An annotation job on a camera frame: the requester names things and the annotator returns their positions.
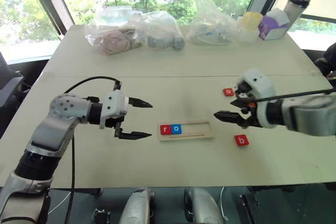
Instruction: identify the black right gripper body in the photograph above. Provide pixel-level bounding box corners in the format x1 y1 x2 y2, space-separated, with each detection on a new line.
235 81 260 129

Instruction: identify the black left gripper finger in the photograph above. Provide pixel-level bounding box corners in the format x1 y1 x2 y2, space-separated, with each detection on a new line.
119 130 153 141
128 97 154 109

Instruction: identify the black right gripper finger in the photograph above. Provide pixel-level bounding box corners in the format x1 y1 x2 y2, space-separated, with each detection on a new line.
213 110 244 124
230 98 249 110

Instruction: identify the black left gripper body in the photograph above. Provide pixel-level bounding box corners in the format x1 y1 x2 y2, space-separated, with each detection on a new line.
104 113 127 139

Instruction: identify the red letter block b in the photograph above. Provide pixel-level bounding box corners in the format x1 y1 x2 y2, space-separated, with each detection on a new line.
234 134 250 147

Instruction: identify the wooden letter tray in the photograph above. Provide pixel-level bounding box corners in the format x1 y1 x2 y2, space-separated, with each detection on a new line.
157 121 214 142

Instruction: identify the silver rounded robot leg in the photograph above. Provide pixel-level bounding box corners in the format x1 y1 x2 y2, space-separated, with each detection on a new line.
119 187 157 224
183 187 227 224

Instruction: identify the plastic bag with grey items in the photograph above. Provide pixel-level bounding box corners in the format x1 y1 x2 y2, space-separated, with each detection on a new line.
131 10 186 52

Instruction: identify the plastic bag with pink cloth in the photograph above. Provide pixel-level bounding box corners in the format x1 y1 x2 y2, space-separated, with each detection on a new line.
85 10 145 57

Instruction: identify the yellow and white container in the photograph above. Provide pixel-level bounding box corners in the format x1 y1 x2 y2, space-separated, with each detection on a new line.
237 12 264 43

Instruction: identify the tall clear plastic bag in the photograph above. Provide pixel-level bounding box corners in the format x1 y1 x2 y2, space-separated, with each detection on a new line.
185 0 238 46

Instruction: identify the purple and white box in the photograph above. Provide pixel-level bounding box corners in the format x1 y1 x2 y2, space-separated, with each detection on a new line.
258 8 291 41

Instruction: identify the black bar under table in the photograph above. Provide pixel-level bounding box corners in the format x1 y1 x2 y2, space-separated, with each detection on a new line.
238 194 260 224

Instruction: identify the person in dark clothing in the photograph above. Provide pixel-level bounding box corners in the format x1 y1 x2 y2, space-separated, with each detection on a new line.
314 42 336 89

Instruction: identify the dark office chair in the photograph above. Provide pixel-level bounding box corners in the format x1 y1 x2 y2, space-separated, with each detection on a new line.
0 50 25 111

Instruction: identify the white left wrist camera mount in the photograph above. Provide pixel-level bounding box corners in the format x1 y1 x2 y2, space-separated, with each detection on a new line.
99 90 131 130

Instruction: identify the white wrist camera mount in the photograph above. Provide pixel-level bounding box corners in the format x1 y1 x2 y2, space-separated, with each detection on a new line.
99 90 131 130
240 68 277 130

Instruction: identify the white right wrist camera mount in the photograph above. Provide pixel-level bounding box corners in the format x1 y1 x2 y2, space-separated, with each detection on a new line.
240 68 277 130

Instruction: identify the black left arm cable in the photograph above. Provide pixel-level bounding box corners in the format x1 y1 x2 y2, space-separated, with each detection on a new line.
64 76 122 96

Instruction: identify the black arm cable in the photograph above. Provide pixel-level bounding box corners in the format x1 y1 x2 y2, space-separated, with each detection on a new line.
64 76 122 96
245 89 334 103

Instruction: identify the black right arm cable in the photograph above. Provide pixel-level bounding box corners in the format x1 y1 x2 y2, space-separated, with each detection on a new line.
245 89 334 103

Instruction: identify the black hanging cable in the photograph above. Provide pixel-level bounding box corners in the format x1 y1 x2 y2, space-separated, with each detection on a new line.
62 129 77 224

